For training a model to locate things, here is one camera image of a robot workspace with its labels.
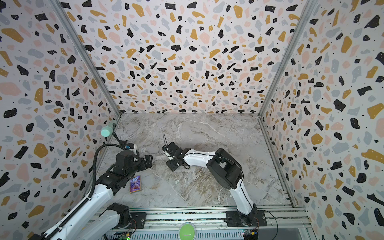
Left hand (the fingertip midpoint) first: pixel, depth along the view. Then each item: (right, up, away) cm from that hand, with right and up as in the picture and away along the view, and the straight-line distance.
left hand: (147, 156), depth 81 cm
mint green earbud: (+15, -16, +4) cm, 22 cm away
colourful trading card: (-7, -17, +2) cm, 18 cm away
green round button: (+23, -33, -11) cm, 42 cm away
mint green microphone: (-13, +14, -14) cm, 24 cm away
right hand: (+11, -5, +12) cm, 17 cm away
